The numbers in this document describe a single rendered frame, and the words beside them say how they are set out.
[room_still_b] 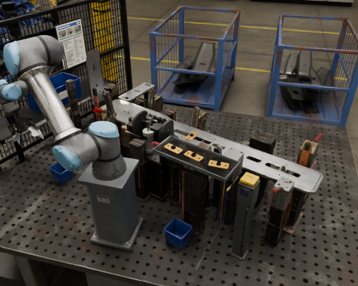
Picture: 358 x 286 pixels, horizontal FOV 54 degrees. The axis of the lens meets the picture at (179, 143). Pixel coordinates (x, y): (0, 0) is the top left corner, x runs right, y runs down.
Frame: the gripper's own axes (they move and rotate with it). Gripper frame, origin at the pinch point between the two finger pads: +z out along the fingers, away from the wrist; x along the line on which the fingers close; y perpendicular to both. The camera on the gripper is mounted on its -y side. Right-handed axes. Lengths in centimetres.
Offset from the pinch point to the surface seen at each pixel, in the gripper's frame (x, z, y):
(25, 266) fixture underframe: -12, 53, 36
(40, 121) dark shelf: -4.0, -4.4, -19.2
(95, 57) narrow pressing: 28, -25, -52
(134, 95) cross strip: 39, 7, -65
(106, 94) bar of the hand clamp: 39.9, -9.1, -22.8
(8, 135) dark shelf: -13.4, -5.7, -1.8
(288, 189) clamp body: 125, 39, 24
